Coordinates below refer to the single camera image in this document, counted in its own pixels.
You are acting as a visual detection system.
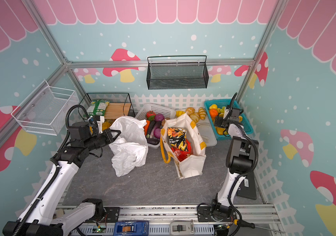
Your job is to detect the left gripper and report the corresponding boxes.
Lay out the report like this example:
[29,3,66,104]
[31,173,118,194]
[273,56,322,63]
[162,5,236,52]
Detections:
[84,128,121,151]

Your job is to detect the white plastic grocery bag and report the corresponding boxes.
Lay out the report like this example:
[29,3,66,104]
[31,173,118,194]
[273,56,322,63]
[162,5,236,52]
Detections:
[109,116,148,177]

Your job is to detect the yellow black chips bag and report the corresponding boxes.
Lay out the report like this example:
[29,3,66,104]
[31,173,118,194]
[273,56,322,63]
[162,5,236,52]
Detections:
[167,127,187,146]

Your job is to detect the white canvas tote bag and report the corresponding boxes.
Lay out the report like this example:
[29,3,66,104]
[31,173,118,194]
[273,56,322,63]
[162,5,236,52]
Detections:
[160,113,206,180]

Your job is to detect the red chips bag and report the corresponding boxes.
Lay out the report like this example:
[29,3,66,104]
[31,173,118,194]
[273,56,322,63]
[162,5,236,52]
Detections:
[171,139,192,162]

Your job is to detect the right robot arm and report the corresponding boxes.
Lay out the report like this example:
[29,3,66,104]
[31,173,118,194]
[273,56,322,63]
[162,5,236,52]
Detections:
[196,93,258,227]

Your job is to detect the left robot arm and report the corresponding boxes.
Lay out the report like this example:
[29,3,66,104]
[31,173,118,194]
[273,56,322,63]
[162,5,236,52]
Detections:
[3,105,121,236]

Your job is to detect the yellow snack pack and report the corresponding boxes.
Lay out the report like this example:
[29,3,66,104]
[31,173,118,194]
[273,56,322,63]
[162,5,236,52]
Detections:
[102,121,112,131]

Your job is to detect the teal plastic fruit basket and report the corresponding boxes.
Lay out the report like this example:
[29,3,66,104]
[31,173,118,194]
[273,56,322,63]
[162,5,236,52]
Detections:
[204,98,253,141]

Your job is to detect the orange fruit upper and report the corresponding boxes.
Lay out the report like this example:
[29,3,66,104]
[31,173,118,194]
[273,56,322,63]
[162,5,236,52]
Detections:
[209,109,219,118]

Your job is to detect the yellow lemon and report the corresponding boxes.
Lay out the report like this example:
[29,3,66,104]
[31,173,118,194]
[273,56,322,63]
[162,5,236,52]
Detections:
[209,104,218,110]

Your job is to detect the right croissant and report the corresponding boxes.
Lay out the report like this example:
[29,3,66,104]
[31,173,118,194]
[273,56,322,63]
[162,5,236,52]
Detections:
[198,107,206,120]

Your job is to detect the white plastic tray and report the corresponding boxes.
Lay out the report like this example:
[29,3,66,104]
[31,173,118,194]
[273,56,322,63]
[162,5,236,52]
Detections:
[179,107,217,147]

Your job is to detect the green snack bag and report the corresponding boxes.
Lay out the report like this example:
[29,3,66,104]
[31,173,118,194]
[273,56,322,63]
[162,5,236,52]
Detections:
[86,100,110,117]

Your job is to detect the large croissant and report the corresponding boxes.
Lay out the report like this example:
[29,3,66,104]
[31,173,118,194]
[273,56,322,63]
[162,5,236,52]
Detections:
[190,113,200,124]

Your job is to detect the orange carrot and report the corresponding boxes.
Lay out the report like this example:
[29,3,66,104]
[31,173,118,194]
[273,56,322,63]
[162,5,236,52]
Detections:
[143,120,150,136]

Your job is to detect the white plastic vegetable basket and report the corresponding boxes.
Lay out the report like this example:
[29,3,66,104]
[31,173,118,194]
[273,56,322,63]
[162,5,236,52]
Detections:
[135,103,175,149]

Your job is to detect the round bread roll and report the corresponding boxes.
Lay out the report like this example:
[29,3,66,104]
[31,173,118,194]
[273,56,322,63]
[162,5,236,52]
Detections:
[185,107,195,116]

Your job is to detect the purple eggplant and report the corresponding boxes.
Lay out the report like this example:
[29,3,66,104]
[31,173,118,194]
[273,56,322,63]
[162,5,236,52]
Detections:
[146,121,162,138]

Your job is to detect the red tomato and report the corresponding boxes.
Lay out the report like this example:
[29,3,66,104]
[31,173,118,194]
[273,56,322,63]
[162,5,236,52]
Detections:
[146,111,156,121]

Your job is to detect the magenta round vegetable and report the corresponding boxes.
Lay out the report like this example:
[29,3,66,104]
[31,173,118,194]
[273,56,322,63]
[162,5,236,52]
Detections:
[153,128,161,139]

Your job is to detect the purple onion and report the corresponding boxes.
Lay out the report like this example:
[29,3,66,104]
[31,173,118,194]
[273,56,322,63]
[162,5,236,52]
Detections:
[154,114,165,122]

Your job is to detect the yellow corn bread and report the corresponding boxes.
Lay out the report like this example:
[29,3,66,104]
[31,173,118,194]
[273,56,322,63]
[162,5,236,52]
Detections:
[175,110,186,118]

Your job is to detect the black flat box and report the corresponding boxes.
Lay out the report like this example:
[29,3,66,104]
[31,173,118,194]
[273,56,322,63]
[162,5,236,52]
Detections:
[236,172,257,200]

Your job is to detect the blue box device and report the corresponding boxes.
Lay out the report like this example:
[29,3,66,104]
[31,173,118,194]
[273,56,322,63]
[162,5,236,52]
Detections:
[114,221,149,236]

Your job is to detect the black screwdriver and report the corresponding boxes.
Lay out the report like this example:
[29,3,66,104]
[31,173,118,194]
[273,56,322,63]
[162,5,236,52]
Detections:
[233,219,285,234]

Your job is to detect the black wire wooden shelf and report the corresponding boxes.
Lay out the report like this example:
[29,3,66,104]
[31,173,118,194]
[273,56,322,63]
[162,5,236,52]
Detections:
[80,92,135,131]

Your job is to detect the black wire wall basket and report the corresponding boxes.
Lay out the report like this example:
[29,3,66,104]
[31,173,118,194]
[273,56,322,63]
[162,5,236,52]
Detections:
[146,55,209,90]

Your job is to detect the white wire wall basket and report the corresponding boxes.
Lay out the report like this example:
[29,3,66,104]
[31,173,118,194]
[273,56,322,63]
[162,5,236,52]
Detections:
[11,81,79,136]

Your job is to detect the grey switch box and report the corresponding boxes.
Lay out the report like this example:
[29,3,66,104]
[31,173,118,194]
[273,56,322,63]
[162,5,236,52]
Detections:
[170,221,195,236]

